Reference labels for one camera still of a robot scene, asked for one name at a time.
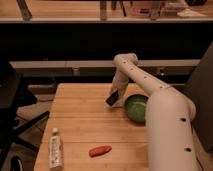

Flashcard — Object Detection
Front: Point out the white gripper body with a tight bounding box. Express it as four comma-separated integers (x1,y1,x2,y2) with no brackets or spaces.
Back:
110,75,129,100

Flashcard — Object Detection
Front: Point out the black eraser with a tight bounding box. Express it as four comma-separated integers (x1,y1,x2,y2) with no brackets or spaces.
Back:
106,91,119,106

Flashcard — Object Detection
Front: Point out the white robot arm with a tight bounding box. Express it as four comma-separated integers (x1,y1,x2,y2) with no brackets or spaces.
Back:
106,53,199,171

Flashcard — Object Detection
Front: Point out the green bowl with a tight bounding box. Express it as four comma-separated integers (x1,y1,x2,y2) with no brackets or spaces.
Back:
124,94,148,123

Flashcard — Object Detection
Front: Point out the orange carrot toy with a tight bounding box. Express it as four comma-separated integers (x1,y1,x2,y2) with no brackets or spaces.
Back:
89,145,112,157

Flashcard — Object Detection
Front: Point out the white sneaker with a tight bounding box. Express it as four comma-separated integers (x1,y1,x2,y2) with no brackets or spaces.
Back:
177,9,206,18

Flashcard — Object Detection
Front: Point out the white glue bottle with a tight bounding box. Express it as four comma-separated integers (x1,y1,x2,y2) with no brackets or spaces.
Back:
49,128,63,171

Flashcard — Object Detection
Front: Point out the black office chair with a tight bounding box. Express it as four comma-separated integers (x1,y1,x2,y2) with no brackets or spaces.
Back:
0,61,49,171

